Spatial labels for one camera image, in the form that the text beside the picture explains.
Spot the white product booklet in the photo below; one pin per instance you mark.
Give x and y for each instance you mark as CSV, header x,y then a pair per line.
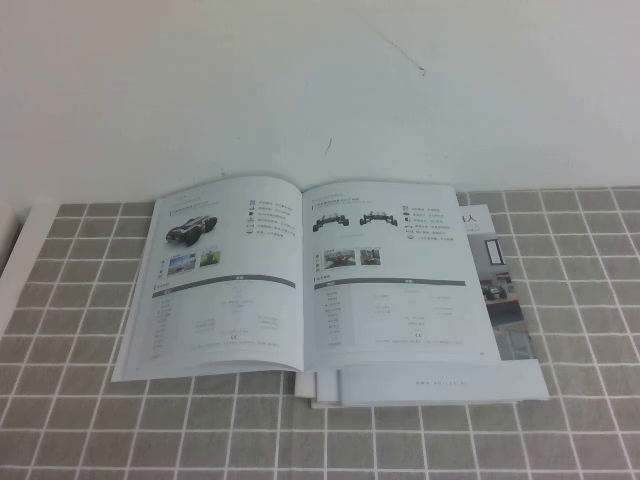
x,y
250,310

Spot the large brochure with photo cover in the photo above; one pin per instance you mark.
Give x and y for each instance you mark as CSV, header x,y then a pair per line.
x,y
500,382

